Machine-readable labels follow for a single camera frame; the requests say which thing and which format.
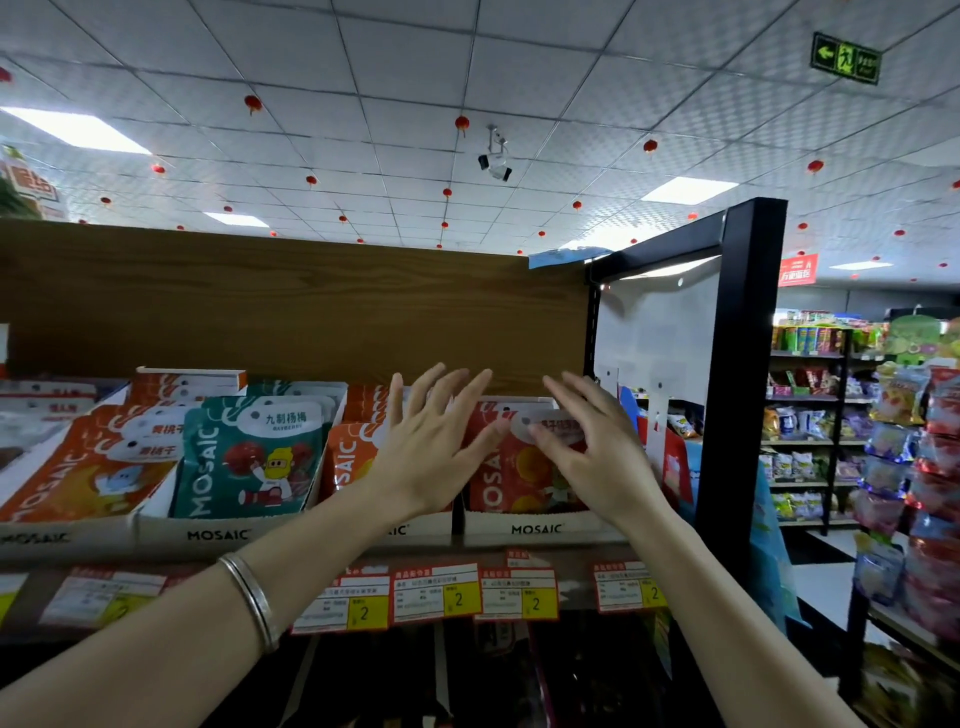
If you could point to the red hanging banner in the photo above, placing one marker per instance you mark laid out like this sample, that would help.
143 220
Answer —
798 271

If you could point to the orange white carton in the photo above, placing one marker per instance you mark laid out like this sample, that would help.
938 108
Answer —
187 381

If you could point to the rack of hanging snack bags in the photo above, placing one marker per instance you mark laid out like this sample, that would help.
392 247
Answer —
911 480

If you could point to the stack of teal snack packets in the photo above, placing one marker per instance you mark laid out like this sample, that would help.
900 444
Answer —
247 457

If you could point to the person's right middle finger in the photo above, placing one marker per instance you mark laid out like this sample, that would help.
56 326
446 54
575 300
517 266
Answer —
592 397

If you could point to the background shelf with goods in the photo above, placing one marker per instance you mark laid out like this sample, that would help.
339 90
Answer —
814 420

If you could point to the black metal shelf frame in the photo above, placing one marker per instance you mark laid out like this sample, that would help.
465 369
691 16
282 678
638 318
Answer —
742 375

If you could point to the person's right thumb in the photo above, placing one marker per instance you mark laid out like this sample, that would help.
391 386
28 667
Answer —
551 448

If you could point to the person's right hand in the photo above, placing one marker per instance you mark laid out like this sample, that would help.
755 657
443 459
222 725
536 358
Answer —
607 469

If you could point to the dark packets on lower shelf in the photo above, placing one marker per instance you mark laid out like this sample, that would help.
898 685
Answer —
487 675

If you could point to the white security camera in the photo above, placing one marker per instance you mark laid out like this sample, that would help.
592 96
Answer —
496 159

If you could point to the row of price tags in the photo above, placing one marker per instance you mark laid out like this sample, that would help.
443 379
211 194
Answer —
435 592

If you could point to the wooden shelf back panel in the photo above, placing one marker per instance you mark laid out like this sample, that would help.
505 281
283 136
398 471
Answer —
285 307

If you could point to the person's right forearm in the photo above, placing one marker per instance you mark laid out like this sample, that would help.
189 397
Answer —
720 622

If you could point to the white display box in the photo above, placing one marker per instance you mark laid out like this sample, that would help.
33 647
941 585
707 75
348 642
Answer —
409 529
217 534
52 536
540 529

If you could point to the blue sheet on shelf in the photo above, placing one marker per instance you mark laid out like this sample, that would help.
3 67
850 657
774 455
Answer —
562 256

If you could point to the stack of orange snack packets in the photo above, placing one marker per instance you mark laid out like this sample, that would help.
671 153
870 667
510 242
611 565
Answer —
82 472

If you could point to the person's left thumb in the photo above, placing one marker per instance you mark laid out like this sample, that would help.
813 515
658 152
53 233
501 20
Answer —
484 448

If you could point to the orange snack packet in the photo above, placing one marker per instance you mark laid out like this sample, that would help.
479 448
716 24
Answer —
349 461

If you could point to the silver bangle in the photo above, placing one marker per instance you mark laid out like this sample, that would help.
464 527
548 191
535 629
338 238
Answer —
251 596

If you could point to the green exit sign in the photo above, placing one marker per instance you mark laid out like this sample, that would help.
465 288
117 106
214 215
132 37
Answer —
846 58

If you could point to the person's left little finger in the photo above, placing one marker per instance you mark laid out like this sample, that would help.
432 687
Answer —
394 401

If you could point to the snack packets behind side board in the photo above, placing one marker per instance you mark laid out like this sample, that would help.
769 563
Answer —
671 450

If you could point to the person's left hand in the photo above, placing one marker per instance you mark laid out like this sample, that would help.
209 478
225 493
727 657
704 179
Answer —
424 457

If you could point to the person's left forearm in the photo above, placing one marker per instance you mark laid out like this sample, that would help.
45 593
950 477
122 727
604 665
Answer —
187 622

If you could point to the stack of white red packets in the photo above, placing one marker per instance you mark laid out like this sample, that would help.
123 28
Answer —
37 412

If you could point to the ceiling light panel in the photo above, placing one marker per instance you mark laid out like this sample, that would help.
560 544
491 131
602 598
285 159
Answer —
861 265
75 129
235 220
688 190

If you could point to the rows of red hanging lanterns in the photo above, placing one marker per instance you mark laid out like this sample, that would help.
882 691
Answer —
461 121

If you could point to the person's left middle finger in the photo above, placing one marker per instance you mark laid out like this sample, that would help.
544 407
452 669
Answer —
448 394

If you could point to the red snack packet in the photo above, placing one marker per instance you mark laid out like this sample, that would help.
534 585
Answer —
514 472

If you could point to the hanging promotional sign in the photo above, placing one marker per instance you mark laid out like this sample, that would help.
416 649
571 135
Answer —
30 184

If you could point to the blue snack bags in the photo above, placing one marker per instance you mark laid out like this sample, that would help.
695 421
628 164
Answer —
772 555

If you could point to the white shelf side board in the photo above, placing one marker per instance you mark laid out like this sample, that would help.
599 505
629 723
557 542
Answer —
660 330

